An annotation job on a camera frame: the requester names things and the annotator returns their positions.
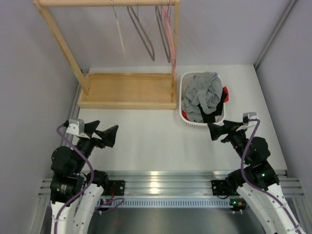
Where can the grey tank top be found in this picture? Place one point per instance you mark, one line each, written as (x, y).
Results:
(203, 98)

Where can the black tank top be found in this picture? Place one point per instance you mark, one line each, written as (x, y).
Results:
(219, 107)

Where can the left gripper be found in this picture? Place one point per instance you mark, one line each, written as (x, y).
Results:
(107, 136)

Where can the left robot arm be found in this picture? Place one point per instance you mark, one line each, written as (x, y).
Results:
(78, 190)

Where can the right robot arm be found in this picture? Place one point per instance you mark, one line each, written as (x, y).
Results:
(255, 181)

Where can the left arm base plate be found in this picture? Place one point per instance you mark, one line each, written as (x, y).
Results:
(116, 187)

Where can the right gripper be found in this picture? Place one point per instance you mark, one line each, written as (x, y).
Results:
(229, 127)

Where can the beige hanger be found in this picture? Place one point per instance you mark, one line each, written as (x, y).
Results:
(141, 31)

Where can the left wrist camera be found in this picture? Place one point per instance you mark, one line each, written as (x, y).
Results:
(75, 127)

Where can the wooden clothes rack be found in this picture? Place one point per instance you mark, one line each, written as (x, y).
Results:
(151, 91)

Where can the red tank top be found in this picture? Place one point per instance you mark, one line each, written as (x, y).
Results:
(225, 93)

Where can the cream hanger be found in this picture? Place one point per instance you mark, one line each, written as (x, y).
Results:
(119, 30)

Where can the pink hanger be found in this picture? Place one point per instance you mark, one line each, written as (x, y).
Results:
(166, 21)
(175, 31)

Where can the aluminium mounting rail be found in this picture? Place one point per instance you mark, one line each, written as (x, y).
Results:
(196, 184)

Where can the taupe hanger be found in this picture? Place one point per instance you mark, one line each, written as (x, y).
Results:
(161, 27)

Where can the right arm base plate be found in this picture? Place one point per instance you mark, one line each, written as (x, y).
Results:
(220, 188)

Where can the white plastic basket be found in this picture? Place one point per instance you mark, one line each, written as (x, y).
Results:
(183, 82)

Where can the slotted cable duct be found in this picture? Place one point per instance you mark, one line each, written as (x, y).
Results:
(171, 203)

